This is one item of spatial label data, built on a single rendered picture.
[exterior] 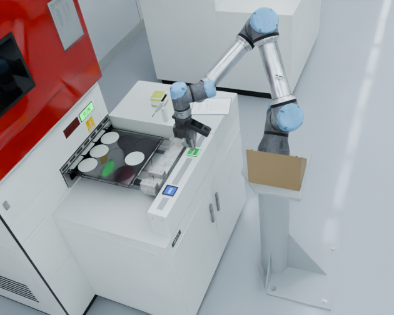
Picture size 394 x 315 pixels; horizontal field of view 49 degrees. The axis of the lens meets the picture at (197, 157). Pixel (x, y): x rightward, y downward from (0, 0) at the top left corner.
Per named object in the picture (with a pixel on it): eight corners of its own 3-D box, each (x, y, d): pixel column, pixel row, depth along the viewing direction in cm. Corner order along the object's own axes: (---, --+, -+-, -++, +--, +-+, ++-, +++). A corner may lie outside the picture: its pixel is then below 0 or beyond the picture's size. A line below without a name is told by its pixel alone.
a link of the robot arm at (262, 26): (298, 127, 199) (266, 11, 195) (309, 127, 184) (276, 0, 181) (272, 135, 198) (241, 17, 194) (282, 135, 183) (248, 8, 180)
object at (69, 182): (67, 187, 218) (61, 174, 211) (112, 132, 246) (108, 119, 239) (70, 187, 217) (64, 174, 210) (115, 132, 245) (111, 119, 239)
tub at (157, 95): (151, 107, 238) (149, 97, 233) (157, 99, 243) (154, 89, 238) (164, 109, 235) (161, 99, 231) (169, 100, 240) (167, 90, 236)
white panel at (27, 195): (19, 247, 197) (-22, 187, 170) (112, 134, 249) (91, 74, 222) (25, 249, 196) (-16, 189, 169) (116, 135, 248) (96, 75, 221)
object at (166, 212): (152, 232, 193) (146, 212, 183) (200, 151, 228) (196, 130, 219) (171, 238, 189) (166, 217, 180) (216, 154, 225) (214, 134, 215)
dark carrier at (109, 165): (70, 171, 219) (70, 170, 218) (106, 129, 241) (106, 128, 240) (128, 185, 206) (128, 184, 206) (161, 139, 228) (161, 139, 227)
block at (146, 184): (141, 187, 206) (139, 183, 204) (144, 182, 208) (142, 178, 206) (156, 190, 203) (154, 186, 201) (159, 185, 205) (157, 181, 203)
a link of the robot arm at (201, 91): (209, 80, 194) (186, 87, 193) (213, 77, 183) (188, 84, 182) (214, 97, 195) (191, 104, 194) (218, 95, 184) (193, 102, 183)
